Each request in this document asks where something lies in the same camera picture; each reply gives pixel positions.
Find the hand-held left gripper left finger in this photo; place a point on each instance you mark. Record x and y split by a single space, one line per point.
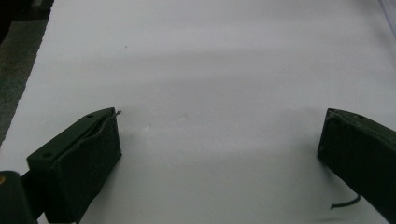
77 165

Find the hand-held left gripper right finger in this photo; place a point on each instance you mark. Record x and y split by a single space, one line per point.
358 152

